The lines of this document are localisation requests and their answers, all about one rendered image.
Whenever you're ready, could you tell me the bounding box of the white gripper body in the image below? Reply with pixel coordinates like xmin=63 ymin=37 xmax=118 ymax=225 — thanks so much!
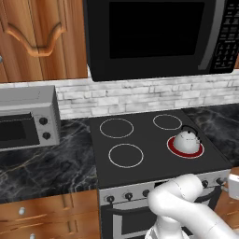
xmin=227 ymin=173 xmax=239 ymax=201

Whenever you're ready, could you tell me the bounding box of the wooden cupboard with drawers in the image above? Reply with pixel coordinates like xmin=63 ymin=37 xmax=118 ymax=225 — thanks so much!
xmin=214 ymin=167 xmax=239 ymax=228

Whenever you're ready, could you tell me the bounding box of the black glass hob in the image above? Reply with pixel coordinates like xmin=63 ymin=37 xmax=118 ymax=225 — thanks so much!
xmin=89 ymin=108 xmax=234 ymax=190

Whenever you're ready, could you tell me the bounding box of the silver oven front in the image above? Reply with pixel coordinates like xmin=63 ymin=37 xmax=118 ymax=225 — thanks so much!
xmin=98 ymin=169 xmax=233 ymax=239

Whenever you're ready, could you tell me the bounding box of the black microwave oven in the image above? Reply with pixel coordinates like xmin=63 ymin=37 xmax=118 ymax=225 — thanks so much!
xmin=82 ymin=0 xmax=239 ymax=83

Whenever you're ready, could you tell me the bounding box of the black microwave door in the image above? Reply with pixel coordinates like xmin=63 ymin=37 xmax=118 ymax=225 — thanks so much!
xmin=83 ymin=0 xmax=226 ymax=82

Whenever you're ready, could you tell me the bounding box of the wooden drawer front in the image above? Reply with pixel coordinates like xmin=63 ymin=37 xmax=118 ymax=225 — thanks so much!
xmin=0 ymin=217 xmax=103 ymax=239
xmin=0 ymin=190 xmax=101 ymax=223

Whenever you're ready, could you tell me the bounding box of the grey toaster oven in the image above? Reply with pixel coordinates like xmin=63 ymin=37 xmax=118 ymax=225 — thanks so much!
xmin=0 ymin=85 xmax=62 ymax=153

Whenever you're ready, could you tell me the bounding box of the wooden cupboard door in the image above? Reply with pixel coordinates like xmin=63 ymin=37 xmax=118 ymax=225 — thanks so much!
xmin=0 ymin=0 xmax=89 ymax=84

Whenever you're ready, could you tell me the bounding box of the white kettle with black handle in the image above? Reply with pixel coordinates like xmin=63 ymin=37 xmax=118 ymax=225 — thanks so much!
xmin=172 ymin=124 xmax=203 ymax=156

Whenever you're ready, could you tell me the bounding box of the grey microwave door handle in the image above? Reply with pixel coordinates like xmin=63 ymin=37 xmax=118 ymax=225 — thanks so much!
xmin=197 ymin=0 xmax=226 ymax=71

